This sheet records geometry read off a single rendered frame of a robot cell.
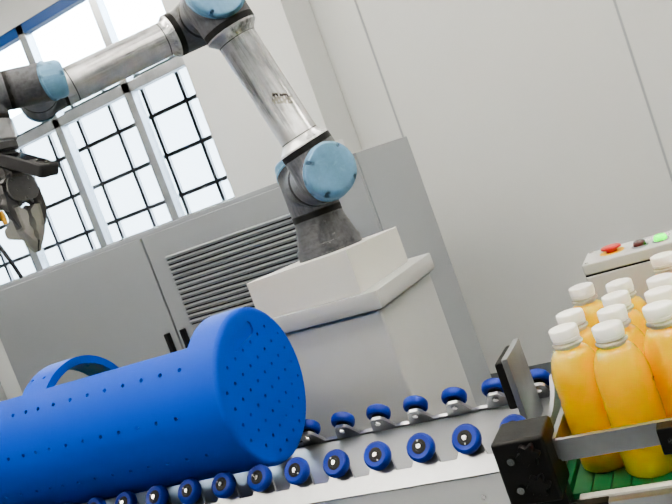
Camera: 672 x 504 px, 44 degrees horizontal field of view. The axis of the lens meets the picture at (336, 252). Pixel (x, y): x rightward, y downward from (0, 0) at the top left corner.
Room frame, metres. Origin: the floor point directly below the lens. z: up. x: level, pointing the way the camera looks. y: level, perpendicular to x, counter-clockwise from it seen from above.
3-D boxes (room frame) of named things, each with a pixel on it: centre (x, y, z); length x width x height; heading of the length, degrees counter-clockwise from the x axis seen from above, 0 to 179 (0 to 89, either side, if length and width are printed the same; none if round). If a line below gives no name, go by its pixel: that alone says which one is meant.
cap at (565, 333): (1.09, -0.25, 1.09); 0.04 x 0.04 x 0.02
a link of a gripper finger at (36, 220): (1.59, 0.54, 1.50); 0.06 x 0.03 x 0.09; 61
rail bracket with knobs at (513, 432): (1.05, -0.15, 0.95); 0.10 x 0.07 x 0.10; 154
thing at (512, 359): (1.25, -0.20, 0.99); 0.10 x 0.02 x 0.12; 154
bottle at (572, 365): (1.09, -0.25, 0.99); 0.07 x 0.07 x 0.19
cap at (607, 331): (1.03, -0.29, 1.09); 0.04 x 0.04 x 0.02
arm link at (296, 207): (1.87, 0.01, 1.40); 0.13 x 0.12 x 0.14; 18
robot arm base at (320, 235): (1.87, 0.01, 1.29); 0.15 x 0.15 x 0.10
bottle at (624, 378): (1.03, -0.29, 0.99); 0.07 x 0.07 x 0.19
